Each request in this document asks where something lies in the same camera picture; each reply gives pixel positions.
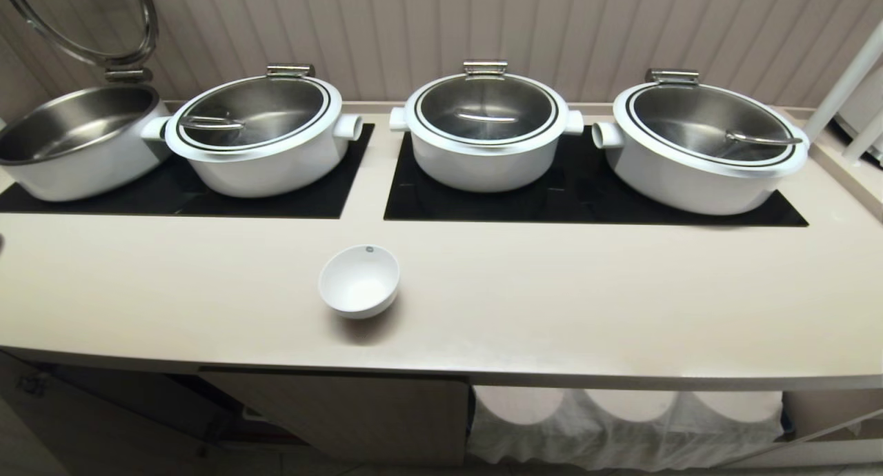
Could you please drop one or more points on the open white chafing pot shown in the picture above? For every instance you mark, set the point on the open white chafing pot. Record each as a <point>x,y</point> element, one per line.
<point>76,152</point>

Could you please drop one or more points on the beige buffet counter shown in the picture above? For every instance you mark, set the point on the beige buffet counter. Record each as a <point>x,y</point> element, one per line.
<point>552,303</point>

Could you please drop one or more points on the beige cabinet door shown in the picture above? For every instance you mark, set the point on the beige cabinet door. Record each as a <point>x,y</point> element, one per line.
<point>90,421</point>

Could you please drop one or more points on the raised round glass lid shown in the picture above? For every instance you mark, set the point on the raised round glass lid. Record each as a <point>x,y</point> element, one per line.
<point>131,45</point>

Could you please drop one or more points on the small white bowl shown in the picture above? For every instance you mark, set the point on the small white bowl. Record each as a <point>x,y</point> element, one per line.
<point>359,283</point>

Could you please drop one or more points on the glass chafing pot lid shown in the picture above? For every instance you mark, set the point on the glass chafing pot lid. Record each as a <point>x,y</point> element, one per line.
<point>252,110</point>
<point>710,121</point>
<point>486,107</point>

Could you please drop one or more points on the white cloth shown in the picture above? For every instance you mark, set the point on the white cloth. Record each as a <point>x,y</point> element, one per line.
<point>621,428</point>

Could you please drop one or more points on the black induction glass panel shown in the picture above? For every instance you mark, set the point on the black induction glass panel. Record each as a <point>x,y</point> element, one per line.
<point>290,203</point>
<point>552,203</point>

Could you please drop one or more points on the white post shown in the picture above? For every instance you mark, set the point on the white post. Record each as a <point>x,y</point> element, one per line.
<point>845,83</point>

